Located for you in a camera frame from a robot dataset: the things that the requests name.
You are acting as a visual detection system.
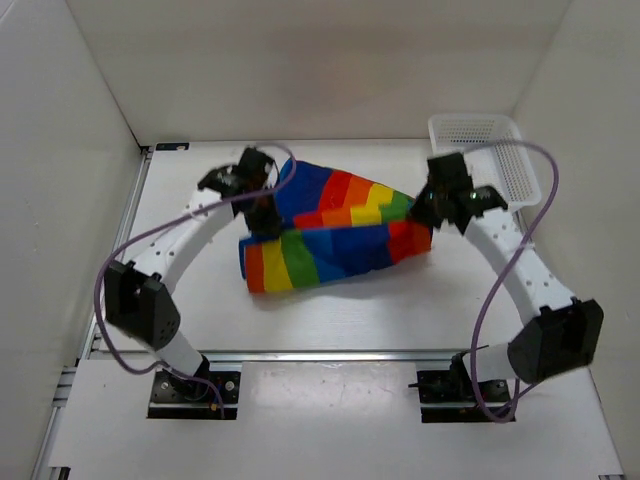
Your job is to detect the rainbow striped shorts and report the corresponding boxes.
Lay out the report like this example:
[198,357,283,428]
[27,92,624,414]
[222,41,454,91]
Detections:
[238,160,433,294]

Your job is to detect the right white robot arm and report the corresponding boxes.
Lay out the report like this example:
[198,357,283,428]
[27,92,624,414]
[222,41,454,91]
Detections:
[409,152,604,400]

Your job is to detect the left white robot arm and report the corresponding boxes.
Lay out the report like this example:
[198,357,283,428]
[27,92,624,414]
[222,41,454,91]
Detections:
[98,146,281,400]

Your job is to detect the white perforated plastic basket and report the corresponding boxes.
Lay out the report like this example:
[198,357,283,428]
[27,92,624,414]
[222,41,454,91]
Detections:
[428,113,542,212]

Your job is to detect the small black corner label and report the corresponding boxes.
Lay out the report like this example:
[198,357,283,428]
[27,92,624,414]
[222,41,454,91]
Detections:
[155,142,190,151]

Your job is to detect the aluminium front rail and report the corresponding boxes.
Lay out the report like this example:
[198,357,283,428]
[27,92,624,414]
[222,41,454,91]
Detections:
[205,349,457,363]

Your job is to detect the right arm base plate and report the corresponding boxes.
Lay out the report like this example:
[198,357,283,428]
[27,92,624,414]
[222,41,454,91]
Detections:
[409,370,511,424]

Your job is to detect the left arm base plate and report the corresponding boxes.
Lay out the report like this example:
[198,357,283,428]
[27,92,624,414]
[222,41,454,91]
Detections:
[147,367,241,421]

